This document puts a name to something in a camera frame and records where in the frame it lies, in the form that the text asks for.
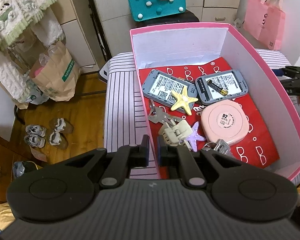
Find pink shopping bag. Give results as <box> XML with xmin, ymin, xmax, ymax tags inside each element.
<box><xmin>243</xmin><ymin>0</ymin><xmax>286</xmax><ymax>50</ymax></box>

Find yellow cloth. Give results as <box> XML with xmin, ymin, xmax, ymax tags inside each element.
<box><xmin>0</xmin><ymin>202</ymin><xmax>15</xmax><ymax>233</ymax></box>

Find pink round case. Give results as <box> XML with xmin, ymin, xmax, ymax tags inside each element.
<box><xmin>200</xmin><ymin>101</ymin><xmax>248</xmax><ymax>145</ymax></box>

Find metal keyring clip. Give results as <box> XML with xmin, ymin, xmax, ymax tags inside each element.
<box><xmin>204</xmin><ymin>140</ymin><xmax>233</xmax><ymax>157</ymax></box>

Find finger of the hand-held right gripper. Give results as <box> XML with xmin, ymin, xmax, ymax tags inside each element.
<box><xmin>276</xmin><ymin>66</ymin><xmax>300</xmax><ymax>78</ymax></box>

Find brown paper bag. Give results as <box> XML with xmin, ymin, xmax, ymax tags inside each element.
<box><xmin>30</xmin><ymin>41</ymin><xmax>82</xmax><ymax>102</ymax></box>

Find dark grey pocket router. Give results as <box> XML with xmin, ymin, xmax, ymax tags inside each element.
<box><xmin>195</xmin><ymin>69</ymin><xmax>249</xmax><ymax>105</ymax></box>

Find red printed paper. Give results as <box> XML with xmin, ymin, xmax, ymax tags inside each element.
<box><xmin>139</xmin><ymin>57</ymin><xmax>280</xmax><ymax>168</ymax></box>

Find teal felt handbag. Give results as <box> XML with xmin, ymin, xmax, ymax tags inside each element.
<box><xmin>126</xmin><ymin>0</ymin><xmax>187</xmax><ymax>22</ymax></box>

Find pink cardboard box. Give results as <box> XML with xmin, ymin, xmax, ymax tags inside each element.
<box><xmin>129</xmin><ymin>22</ymin><xmax>300</xmax><ymax>180</ymax></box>

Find yellow starfish toy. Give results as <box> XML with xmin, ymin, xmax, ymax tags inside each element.
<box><xmin>170</xmin><ymin>85</ymin><xmax>199</xmax><ymax>117</ymax></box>

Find yellow waste bin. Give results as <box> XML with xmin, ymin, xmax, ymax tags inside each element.
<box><xmin>12</xmin><ymin>160</ymin><xmax>40</xmax><ymax>179</ymax></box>

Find small cylindrical battery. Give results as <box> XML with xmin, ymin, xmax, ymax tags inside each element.
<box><xmin>206</xmin><ymin>79</ymin><xmax>227</xmax><ymax>95</ymax></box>

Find clear plastic bag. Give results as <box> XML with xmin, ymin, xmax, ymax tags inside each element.
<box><xmin>232</xmin><ymin>16</ymin><xmax>245</xmax><ymax>29</ymax></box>

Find grey sneaker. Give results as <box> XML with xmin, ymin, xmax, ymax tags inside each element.
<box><xmin>25</xmin><ymin>124</ymin><xmax>47</xmax><ymax>137</ymax></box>
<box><xmin>24</xmin><ymin>134</ymin><xmax>46</xmax><ymax>148</ymax></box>

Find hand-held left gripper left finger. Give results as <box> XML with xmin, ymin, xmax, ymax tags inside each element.
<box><xmin>65</xmin><ymin>134</ymin><xmax>150</xmax><ymax>188</ymax></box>

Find green white plastic bag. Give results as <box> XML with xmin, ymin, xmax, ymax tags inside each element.
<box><xmin>22</xmin><ymin>77</ymin><xmax>50</xmax><ymax>105</ymax></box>

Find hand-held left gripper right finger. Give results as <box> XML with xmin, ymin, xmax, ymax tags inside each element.
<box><xmin>157</xmin><ymin>136</ymin><xmax>242</xmax><ymax>188</ymax></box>

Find cream plastic phone stand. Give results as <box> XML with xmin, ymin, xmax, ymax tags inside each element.
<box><xmin>157</xmin><ymin>119</ymin><xmax>192</xmax><ymax>148</ymax></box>

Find silver key bunch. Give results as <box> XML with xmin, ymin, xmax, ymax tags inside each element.
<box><xmin>148</xmin><ymin>99</ymin><xmax>188</xmax><ymax>125</ymax></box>

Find light wooden cabinet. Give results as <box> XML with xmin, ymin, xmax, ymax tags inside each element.
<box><xmin>44</xmin><ymin>0</ymin><xmax>98</xmax><ymax>74</ymax></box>

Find purple starfish toy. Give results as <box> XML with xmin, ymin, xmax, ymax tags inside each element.
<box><xmin>184</xmin><ymin>121</ymin><xmax>207</xmax><ymax>153</ymax></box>

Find beige wardrobe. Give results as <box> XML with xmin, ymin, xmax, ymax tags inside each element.
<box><xmin>89</xmin><ymin>0</ymin><xmax>243</xmax><ymax>58</ymax></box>

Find light grey pocket router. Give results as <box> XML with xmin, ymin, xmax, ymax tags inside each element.
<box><xmin>142</xmin><ymin>69</ymin><xmax>199</xmax><ymax>113</ymax></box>

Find brown slipper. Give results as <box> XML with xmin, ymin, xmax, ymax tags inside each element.
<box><xmin>49</xmin><ymin>131</ymin><xmax>69</xmax><ymax>150</ymax></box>
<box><xmin>49</xmin><ymin>117</ymin><xmax>74</xmax><ymax>134</ymax></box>

